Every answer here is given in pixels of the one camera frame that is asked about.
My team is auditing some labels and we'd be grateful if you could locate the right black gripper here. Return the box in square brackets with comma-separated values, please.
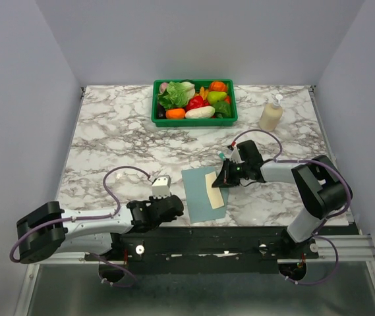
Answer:
[212, 157, 250, 188]

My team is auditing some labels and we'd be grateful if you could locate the green glue stick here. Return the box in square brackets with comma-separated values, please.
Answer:
[218, 151, 226, 161]

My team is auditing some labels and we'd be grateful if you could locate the blue-grey envelope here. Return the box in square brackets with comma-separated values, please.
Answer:
[181, 167, 229, 224]

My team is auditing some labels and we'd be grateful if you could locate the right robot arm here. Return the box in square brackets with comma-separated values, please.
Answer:
[212, 140, 353, 258]

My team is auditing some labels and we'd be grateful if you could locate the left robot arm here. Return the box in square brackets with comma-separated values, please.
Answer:
[9, 195, 184, 264]

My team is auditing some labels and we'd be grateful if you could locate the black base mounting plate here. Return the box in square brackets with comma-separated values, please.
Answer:
[103, 226, 318, 275]

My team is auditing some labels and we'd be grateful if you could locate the green plastic crate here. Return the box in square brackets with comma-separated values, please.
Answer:
[151, 79, 238, 127]

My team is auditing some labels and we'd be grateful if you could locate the green pepper toy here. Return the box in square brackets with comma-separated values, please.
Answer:
[212, 101, 233, 119]

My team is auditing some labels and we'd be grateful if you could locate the white radish toy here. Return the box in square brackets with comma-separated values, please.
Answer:
[185, 105, 216, 119]

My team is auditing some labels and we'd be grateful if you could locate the beige pump bottle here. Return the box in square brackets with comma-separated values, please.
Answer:
[259, 94, 283, 132]

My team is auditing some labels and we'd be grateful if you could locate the red pepper toy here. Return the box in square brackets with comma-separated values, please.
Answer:
[185, 95, 210, 113]

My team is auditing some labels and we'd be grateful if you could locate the green pear toy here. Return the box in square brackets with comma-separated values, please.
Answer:
[206, 91, 227, 105]

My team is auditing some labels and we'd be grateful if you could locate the orange carrot toy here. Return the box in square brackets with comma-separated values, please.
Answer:
[165, 108, 185, 120]

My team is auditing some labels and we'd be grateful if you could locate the orange pumpkin toy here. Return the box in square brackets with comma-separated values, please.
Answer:
[209, 81, 228, 93]

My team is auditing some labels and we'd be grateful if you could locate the green lettuce toy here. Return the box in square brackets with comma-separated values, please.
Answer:
[158, 82, 196, 110]

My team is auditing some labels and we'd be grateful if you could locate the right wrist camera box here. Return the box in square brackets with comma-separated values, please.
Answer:
[229, 146, 243, 164]

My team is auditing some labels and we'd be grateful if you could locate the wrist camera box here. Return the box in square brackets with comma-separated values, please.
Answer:
[229, 146, 243, 164]
[152, 175, 171, 199]

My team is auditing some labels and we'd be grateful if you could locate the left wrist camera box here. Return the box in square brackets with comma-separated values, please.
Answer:
[152, 175, 171, 199]

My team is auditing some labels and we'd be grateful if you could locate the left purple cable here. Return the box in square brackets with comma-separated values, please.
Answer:
[9, 166, 154, 288]

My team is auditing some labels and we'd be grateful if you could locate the aluminium frame rail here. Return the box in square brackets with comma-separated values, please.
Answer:
[315, 235, 375, 262]

